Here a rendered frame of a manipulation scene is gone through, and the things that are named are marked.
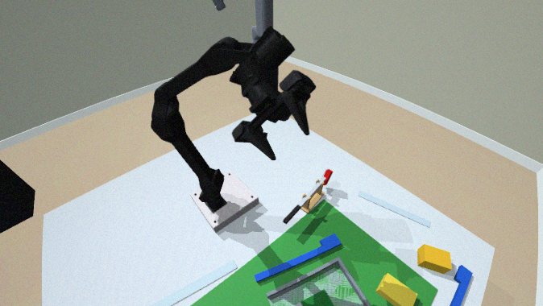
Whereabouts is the yellow rectangular block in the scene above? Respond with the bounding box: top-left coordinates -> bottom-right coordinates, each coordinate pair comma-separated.
417,244 -> 452,274
375,273 -> 417,306

